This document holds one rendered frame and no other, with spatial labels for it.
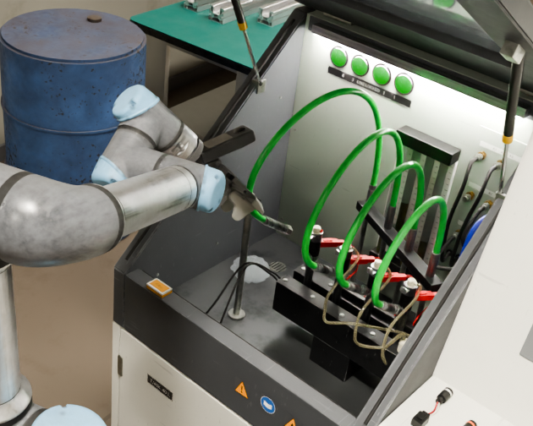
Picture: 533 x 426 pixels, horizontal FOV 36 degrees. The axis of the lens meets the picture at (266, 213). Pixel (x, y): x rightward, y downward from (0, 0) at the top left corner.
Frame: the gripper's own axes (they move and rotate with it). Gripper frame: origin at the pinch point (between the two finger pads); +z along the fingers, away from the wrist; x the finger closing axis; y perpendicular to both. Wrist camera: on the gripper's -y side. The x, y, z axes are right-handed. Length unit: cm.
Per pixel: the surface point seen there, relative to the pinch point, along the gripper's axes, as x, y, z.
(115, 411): -37, 60, 33
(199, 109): -251, -35, 100
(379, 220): -5.2, -16.6, 31.1
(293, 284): -6.5, 7.0, 25.2
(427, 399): 32.3, 7.5, 36.8
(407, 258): 8.7, -12.7, 31.8
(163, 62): -237, -38, 63
